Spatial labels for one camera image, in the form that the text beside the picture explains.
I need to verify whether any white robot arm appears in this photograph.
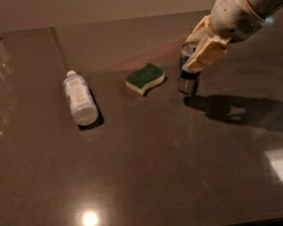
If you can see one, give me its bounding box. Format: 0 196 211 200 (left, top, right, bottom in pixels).
182 0 283 73

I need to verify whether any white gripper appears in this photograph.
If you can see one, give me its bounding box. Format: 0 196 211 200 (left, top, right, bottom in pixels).
180 0 266 73

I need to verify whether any lying white plastic bottle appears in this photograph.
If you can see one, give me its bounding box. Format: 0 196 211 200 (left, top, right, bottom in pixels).
64 71 99 126

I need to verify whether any silver redbull can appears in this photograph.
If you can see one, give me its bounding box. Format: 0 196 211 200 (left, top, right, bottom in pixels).
177 43 200 96

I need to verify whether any green and yellow sponge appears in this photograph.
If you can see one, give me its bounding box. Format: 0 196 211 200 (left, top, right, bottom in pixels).
126 63 165 96

